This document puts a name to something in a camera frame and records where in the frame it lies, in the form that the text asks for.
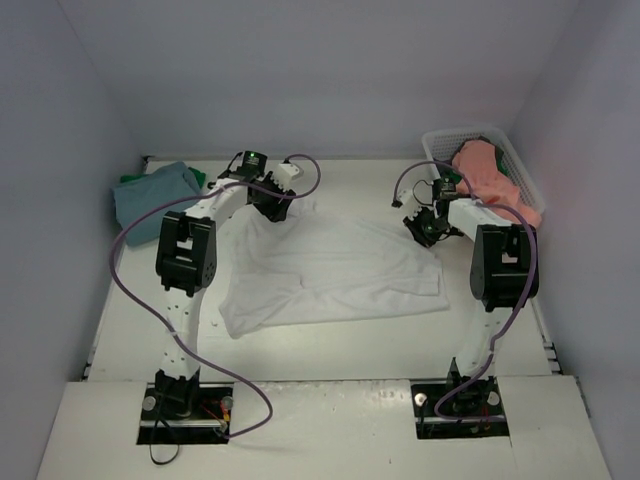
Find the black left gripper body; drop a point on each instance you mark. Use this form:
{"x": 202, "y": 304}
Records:
{"x": 273, "y": 201}

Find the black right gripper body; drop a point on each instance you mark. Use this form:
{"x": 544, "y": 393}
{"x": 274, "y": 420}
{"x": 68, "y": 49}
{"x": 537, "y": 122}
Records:
{"x": 425, "y": 228}

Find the white t shirt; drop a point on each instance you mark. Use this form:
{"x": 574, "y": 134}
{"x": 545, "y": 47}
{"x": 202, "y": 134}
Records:
{"x": 317, "y": 267}

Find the grey-blue t shirt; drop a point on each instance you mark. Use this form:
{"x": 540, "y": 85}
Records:
{"x": 134, "y": 199}

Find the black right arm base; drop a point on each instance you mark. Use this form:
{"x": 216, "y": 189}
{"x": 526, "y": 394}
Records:
{"x": 475, "y": 413}

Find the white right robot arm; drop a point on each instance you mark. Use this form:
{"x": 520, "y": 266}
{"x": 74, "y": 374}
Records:
{"x": 504, "y": 266}

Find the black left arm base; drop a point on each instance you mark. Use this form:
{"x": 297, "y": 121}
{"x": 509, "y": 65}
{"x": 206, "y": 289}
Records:
{"x": 206, "y": 423}

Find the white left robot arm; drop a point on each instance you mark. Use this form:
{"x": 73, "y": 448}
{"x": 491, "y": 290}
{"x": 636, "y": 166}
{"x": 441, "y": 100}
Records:
{"x": 186, "y": 260}

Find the pink t shirt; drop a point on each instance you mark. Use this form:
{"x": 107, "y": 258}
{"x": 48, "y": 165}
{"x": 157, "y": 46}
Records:
{"x": 501, "y": 190}

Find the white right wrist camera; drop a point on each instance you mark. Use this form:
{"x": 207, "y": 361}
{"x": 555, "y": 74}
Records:
{"x": 406, "y": 202}

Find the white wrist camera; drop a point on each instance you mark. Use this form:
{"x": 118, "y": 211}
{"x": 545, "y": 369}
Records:
{"x": 406, "y": 202}
{"x": 285, "y": 174}

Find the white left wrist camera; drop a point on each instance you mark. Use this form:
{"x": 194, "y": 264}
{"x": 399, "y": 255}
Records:
{"x": 285, "y": 174}

